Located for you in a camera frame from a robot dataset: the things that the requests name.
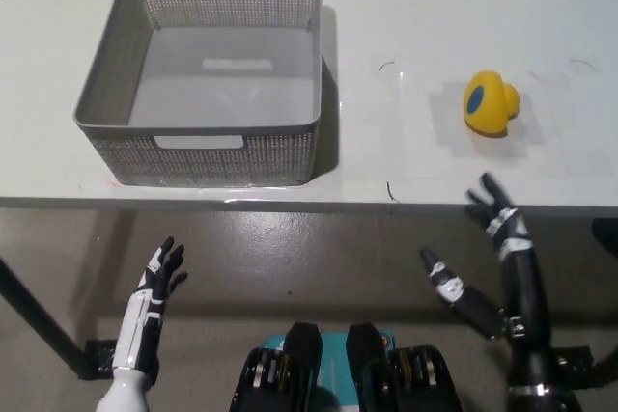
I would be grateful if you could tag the black metal table leg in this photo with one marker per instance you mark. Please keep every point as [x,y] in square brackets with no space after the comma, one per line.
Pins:
[43,320]

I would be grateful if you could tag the yellow rubber duck toy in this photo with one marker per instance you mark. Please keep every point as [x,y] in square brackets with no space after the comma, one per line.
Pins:
[490,103]

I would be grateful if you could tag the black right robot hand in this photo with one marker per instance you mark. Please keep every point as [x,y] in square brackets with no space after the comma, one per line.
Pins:
[528,315]

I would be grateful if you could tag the black robot body teal top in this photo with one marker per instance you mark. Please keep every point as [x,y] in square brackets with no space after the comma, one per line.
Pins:
[299,364]

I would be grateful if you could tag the black rounded object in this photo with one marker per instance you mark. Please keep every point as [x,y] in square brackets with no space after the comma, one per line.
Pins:
[607,236]

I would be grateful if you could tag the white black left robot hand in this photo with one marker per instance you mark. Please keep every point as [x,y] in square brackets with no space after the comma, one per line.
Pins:
[137,330]

